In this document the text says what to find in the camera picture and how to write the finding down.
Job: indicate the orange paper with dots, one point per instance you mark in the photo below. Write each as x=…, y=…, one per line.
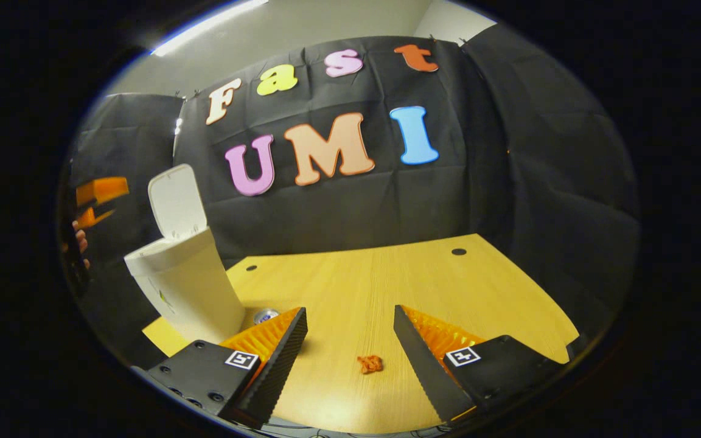
x=370, y=364

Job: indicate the wooden desktop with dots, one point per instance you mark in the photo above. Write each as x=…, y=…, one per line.
x=356, y=286

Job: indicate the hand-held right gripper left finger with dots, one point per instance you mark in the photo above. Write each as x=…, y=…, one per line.
x=277, y=365

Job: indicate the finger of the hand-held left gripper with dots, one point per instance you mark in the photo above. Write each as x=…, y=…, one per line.
x=104, y=188
x=90, y=218

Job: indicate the black backdrop cloth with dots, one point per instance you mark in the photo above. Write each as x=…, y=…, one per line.
x=338, y=213

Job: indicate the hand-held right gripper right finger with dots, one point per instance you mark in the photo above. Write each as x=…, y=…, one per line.
x=423, y=365

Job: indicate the white desktop garbage bin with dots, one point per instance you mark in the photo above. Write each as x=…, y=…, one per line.
x=186, y=286

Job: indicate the silver pop can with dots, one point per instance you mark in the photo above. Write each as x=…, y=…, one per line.
x=265, y=316

